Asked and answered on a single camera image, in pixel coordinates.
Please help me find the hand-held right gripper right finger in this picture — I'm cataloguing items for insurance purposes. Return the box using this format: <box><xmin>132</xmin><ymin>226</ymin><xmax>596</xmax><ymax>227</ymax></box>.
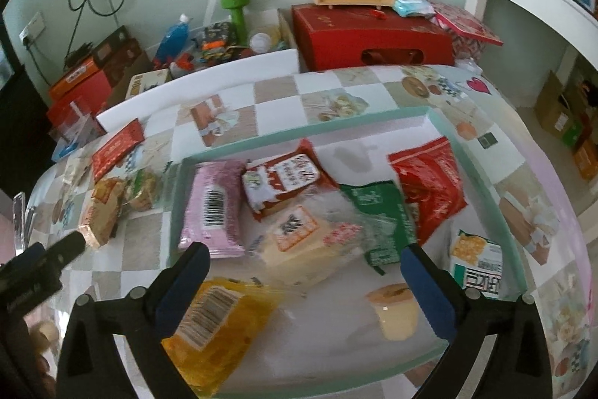
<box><xmin>400</xmin><ymin>243</ymin><xmax>555</xmax><ymax>399</ymax></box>

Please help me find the red white biscuit packet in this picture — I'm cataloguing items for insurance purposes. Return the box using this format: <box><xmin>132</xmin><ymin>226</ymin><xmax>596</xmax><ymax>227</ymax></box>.
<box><xmin>241</xmin><ymin>150</ymin><xmax>340</xmax><ymax>223</ymax></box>

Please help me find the pink snack packet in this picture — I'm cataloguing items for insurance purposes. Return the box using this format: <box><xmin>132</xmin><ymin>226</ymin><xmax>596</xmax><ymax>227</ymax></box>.
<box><xmin>178</xmin><ymin>160</ymin><xmax>249</xmax><ymax>260</ymax></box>

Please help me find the cardboard box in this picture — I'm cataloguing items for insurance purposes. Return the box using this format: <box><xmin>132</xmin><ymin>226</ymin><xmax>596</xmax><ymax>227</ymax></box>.
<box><xmin>534</xmin><ymin>70</ymin><xmax>579</xmax><ymax>139</ymax></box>

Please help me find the clear bread packet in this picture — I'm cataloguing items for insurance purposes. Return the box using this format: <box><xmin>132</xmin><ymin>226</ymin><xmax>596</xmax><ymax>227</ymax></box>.
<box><xmin>251</xmin><ymin>188</ymin><xmax>375</xmax><ymax>288</ymax></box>

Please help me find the white ball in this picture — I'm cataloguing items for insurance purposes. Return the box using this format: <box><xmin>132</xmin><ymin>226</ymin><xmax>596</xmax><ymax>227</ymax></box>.
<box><xmin>249</xmin><ymin>33</ymin><xmax>272</xmax><ymax>55</ymax></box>

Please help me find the colourful candy packet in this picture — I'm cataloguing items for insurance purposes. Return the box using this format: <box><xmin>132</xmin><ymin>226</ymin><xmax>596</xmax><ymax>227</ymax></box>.
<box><xmin>195</xmin><ymin>20</ymin><xmax>240</xmax><ymax>64</ymax></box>

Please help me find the small green white packet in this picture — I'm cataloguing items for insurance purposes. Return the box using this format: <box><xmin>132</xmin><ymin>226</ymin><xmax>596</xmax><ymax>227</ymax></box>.
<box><xmin>447</xmin><ymin>230</ymin><xmax>504</xmax><ymax>300</ymax></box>

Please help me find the white board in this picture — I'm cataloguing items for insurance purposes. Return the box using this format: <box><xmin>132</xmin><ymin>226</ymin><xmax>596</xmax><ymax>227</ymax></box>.
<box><xmin>95</xmin><ymin>47</ymin><xmax>300</xmax><ymax>132</ymax></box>

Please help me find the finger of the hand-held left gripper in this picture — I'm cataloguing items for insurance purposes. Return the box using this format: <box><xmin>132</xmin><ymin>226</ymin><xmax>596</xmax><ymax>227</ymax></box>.
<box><xmin>44</xmin><ymin>231</ymin><xmax>87</xmax><ymax>266</ymax></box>
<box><xmin>0</xmin><ymin>242</ymin><xmax>50</xmax><ymax>274</ymax></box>

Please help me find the orange clear cake packet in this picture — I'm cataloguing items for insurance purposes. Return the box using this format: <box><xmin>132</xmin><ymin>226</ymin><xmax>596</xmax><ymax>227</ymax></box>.
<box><xmin>78</xmin><ymin>176</ymin><xmax>128</xmax><ymax>251</ymax></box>

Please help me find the beige printed box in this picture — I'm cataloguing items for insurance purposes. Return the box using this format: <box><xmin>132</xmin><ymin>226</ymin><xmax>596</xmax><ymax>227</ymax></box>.
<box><xmin>123</xmin><ymin>68</ymin><xmax>170</xmax><ymax>101</ymax></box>

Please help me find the wall socket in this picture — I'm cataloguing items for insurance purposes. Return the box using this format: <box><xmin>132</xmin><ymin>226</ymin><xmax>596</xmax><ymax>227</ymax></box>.
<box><xmin>19</xmin><ymin>12</ymin><xmax>47</xmax><ymax>45</ymax></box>

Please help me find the dark brown box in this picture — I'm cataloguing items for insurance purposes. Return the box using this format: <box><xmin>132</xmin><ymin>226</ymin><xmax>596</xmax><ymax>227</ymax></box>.
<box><xmin>90</xmin><ymin>24</ymin><xmax>144</xmax><ymax>88</ymax></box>

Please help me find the red snack packet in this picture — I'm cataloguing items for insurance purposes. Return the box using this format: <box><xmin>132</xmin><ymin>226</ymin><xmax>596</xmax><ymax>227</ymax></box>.
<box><xmin>387</xmin><ymin>136</ymin><xmax>469</xmax><ymax>246</ymax></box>

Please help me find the clear plastic tray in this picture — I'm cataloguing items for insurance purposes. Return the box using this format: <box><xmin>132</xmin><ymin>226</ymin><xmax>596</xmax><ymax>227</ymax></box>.
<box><xmin>167</xmin><ymin>106</ymin><xmax>530</xmax><ymax>399</ymax></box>

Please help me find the yellow snack packet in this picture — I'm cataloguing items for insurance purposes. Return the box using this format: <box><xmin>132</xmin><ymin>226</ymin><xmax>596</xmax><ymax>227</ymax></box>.
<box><xmin>160</xmin><ymin>276</ymin><xmax>282</xmax><ymax>398</ymax></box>

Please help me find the flat red packet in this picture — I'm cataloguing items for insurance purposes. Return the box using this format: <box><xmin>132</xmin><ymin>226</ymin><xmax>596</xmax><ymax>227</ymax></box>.
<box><xmin>90</xmin><ymin>117</ymin><xmax>147</xmax><ymax>185</ymax></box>

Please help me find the blue clear plastic box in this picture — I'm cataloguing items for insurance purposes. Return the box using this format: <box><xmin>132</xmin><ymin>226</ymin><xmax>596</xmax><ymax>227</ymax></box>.
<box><xmin>50</xmin><ymin>113</ymin><xmax>95</xmax><ymax>162</ymax></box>

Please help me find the red patterned tin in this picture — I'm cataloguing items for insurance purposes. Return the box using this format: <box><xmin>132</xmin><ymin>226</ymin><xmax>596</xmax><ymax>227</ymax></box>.
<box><xmin>426</xmin><ymin>1</ymin><xmax>504</xmax><ymax>55</ymax></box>

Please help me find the green dumbbell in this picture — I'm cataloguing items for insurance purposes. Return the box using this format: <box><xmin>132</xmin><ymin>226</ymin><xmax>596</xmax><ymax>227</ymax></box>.
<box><xmin>219</xmin><ymin>0</ymin><xmax>252</xmax><ymax>47</ymax></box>

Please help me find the cream pudding cup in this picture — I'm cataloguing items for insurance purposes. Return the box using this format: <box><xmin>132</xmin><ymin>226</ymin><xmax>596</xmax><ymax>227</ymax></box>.
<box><xmin>366</xmin><ymin>283</ymin><xmax>422</xmax><ymax>342</ymax></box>

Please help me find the small silver packet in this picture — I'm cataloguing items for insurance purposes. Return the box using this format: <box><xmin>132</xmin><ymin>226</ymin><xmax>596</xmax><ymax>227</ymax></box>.
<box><xmin>63</xmin><ymin>153</ymin><xmax>94</xmax><ymax>189</ymax></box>

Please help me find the blue bottle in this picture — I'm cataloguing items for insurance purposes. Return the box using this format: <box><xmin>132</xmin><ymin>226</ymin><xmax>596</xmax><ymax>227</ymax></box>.
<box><xmin>153</xmin><ymin>14</ymin><xmax>193</xmax><ymax>64</ymax></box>

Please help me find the large red box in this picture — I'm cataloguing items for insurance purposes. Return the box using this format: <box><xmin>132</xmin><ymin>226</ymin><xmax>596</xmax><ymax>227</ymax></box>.
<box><xmin>291</xmin><ymin>3</ymin><xmax>457</xmax><ymax>73</ymax></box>

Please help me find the small red toy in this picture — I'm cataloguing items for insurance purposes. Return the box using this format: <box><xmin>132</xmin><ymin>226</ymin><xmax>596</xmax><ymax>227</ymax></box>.
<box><xmin>169</xmin><ymin>52</ymin><xmax>198</xmax><ymax>78</ymax></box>

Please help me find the green snack packet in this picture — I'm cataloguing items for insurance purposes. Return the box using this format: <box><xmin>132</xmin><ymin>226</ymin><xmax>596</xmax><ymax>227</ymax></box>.
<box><xmin>337</xmin><ymin>181</ymin><xmax>417</xmax><ymax>277</ymax></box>

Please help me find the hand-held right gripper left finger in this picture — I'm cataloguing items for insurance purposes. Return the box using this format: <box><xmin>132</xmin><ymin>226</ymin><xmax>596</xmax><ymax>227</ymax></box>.
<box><xmin>56</xmin><ymin>241</ymin><xmax>212</xmax><ymax>399</ymax></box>

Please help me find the orange box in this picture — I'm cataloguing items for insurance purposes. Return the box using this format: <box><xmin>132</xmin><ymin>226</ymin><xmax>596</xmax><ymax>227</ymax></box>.
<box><xmin>48</xmin><ymin>57</ymin><xmax>114</xmax><ymax>101</ymax></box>

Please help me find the person's left hand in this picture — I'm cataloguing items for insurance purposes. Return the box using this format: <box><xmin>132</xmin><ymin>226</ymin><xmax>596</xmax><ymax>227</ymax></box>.
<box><xmin>25</xmin><ymin>317</ymin><xmax>61</xmax><ymax>387</ymax></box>

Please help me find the green clear cookie packet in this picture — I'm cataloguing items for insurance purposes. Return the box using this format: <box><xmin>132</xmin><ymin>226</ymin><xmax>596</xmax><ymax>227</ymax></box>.
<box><xmin>123</xmin><ymin>169</ymin><xmax>163</xmax><ymax>214</ymax></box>

